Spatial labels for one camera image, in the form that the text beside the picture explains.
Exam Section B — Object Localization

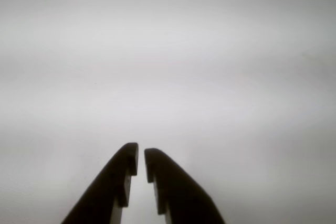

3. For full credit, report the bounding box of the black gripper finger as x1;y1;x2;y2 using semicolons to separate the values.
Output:
61;142;139;224
143;147;226;224

